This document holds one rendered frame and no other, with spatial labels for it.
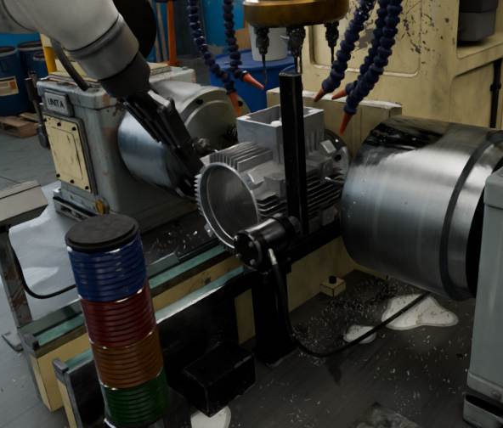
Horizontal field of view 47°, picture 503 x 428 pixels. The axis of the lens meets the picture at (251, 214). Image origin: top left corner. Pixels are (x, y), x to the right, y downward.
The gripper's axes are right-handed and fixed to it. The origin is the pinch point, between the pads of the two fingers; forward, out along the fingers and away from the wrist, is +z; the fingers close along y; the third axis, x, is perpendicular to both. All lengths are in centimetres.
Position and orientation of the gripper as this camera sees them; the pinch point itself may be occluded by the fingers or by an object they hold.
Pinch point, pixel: (186, 156)
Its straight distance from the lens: 99.7
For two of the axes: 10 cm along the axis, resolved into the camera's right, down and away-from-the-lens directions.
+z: 4.3, 6.1, 6.6
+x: -5.8, 7.5, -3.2
